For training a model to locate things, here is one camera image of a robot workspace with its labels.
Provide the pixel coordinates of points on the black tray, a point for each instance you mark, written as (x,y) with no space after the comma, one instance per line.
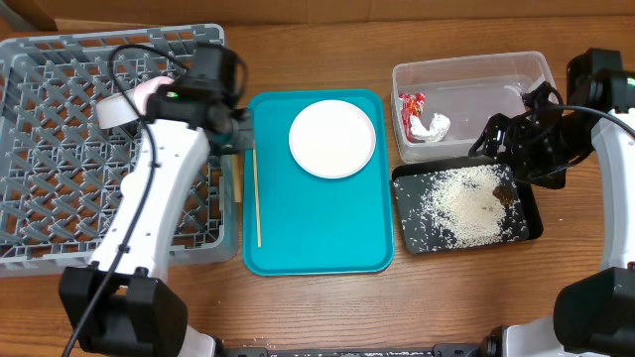
(417,238)

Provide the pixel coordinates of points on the clear plastic bin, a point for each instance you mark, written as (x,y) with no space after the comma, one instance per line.
(466,90)

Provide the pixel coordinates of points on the grey bowl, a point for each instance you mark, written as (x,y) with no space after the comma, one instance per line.
(115,110)

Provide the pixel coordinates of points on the grey dish rack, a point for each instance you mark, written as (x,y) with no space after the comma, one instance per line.
(61,172)

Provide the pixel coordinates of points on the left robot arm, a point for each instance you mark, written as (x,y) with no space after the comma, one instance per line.
(119,303)

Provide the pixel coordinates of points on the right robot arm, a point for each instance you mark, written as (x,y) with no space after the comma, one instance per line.
(594,316)

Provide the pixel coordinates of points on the brown food scrap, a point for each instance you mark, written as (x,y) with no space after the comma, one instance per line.
(505,194)

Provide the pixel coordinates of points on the wooden chopstick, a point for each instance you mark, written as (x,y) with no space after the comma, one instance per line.
(257,198)
(237,177)

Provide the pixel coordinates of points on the small white bowl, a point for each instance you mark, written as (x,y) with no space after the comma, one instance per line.
(144,90)

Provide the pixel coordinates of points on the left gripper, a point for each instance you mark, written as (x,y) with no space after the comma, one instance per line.
(244,140)

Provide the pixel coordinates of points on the white rice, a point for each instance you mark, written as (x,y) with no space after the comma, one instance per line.
(461,208)

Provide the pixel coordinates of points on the white tissue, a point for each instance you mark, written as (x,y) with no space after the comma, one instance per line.
(435,132)

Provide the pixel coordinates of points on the teal plastic tray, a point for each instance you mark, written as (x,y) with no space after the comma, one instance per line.
(311,225)

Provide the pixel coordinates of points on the red snack wrapper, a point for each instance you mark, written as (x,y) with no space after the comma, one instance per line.
(412,106)

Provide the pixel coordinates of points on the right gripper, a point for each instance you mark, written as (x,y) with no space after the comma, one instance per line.
(519,144)

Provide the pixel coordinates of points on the large white plate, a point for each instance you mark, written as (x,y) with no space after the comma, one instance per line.
(332,139)

